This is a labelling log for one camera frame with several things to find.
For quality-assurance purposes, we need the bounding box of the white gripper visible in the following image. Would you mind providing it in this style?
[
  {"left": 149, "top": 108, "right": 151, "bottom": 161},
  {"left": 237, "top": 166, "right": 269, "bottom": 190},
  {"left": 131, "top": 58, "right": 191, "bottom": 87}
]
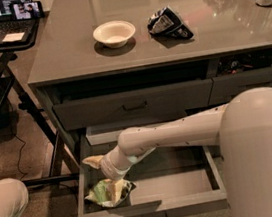
[{"left": 82, "top": 145, "right": 155, "bottom": 195}]

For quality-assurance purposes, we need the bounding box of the green jalapeno chip bag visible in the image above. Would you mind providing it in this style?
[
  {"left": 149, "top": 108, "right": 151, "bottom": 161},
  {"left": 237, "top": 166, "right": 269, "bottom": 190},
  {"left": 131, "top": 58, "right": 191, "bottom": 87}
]
[{"left": 85, "top": 179, "right": 136, "bottom": 208}]

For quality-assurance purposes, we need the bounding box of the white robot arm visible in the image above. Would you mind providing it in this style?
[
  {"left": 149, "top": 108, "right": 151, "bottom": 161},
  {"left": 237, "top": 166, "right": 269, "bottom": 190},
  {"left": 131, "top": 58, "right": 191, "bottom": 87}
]
[{"left": 83, "top": 87, "right": 272, "bottom": 217}]

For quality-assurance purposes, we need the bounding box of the open grey middle drawer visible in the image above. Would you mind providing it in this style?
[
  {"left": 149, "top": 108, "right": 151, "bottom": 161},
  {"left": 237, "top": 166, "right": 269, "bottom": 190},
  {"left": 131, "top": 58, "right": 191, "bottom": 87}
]
[{"left": 77, "top": 115, "right": 227, "bottom": 217}]

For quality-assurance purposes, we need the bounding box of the grey top left drawer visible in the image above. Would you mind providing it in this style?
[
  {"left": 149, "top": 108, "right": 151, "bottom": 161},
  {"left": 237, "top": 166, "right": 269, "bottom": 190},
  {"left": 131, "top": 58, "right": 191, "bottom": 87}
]
[{"left": 53, "top": 80, "right": 212, "bottom": 130}]

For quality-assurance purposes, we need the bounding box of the grey top right drawer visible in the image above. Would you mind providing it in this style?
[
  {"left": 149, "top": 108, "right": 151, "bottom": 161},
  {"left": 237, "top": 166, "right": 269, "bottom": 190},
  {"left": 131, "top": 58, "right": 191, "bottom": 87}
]
[{"left": 202, "top": 49, "right": 272, "bottom": 106}]

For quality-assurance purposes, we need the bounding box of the black crumpled chip bag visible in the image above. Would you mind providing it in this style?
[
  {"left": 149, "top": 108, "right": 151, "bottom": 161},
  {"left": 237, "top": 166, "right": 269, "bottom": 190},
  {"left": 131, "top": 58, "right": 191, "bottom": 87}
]
[{"left": 147, "top": 6, "right": 193, "bottom": 40}]

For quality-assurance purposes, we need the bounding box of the black laptop stand table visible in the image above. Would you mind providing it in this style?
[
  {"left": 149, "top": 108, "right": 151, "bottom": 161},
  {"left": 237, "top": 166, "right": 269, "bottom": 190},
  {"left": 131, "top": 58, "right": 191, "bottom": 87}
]
[{"left": 0, "top": 16, "right": 81, "bottom": 192}]

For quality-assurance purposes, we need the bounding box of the person's knee in beige trousers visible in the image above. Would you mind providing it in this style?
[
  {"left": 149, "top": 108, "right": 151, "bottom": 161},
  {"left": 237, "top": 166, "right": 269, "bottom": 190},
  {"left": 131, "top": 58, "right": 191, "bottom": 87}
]
[{"left": 0, "top": 178, "right": 29, "bottom": 217}]

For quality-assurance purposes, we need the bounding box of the white paper bowl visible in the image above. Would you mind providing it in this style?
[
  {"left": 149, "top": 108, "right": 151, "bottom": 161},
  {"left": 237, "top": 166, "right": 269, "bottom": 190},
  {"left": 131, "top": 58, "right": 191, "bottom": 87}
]
[{"left": 93, "top": 20, "right": 136, "bottom": 48}]

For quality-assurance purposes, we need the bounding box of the yellow sticky note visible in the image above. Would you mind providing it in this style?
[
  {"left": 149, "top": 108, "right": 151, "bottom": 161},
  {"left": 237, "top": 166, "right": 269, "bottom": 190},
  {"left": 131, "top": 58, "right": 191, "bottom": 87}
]
[{"left": 3, "top": 33, "right": 25, "bottom": 43}]

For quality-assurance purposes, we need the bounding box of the black smartphone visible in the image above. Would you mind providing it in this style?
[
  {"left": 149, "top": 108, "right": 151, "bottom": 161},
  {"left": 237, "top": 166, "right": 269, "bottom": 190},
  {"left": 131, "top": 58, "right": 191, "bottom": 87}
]
[{"left": 10, "top": 1, "right": 44, "bottom": 20}]

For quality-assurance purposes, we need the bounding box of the black power cable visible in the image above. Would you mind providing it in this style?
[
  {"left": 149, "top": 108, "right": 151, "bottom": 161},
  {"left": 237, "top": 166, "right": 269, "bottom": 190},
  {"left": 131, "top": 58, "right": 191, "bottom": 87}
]
[{"left": 7, "top": 105, "right": 33, "bottom": 181}]

